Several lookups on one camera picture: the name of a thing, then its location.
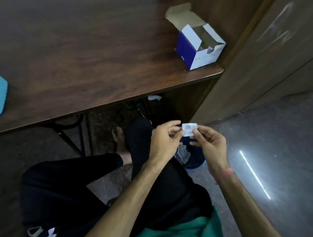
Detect person's left hand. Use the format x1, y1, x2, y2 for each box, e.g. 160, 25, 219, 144
149, 120, 186, 167

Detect person's right hand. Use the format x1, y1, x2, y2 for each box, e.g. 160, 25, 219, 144
189, 125, 231, 177

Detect small white packet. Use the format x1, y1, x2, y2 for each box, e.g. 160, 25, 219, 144
182, 123, 198, 137

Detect person's left forearm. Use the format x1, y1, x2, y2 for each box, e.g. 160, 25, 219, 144
84, 157, 173, 237

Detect person's right forearm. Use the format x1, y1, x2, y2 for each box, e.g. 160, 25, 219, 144
214, 168, 282, 237

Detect crumpled paper scraps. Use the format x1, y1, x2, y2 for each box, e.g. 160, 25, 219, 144
177, 145, 192, 164

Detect blue waste bin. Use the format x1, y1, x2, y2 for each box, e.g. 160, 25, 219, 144
171, 135, 206, 171

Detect pink wristband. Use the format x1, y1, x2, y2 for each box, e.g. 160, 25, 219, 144
215, 168, 235, 184

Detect person's bare foot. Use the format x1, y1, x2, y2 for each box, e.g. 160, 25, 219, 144
112, 126, 134, 166

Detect open blue white cardboard box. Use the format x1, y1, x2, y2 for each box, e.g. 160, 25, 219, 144
165, 3, 226, 71

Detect green shirt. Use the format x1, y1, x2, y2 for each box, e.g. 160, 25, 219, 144
133, 206, 224, 237

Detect brown wooden cabinet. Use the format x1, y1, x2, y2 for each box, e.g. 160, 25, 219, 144
190, 0, 313, 126

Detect black trousers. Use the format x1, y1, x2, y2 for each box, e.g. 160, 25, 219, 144
21, 117, 214, 237

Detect teal cloth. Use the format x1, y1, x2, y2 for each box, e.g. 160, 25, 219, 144
0, 76, 8, 115

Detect black cables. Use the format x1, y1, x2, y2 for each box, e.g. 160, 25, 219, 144
122, 100, 152, 123

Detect black metal stool frame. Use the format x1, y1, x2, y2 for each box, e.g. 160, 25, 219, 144
37, 113, 86, 157

